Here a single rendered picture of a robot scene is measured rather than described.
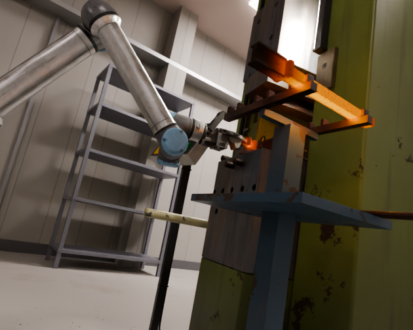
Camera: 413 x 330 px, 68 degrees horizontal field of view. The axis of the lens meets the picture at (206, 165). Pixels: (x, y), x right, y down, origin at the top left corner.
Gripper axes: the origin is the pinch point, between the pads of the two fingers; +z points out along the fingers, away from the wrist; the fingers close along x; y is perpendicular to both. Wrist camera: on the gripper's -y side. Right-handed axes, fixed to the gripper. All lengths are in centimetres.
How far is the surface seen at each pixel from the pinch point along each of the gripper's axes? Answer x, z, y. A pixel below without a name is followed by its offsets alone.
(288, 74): 67, -27, 8
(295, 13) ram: 13, 10, -61
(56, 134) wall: -286, -99, -40
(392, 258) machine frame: 49, 32, 40
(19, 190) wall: -282, -118, 33
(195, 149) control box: -38.5, -8.1, -0.2
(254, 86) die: -3.9, 3.5, -28.8
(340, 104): 63, -9, 7
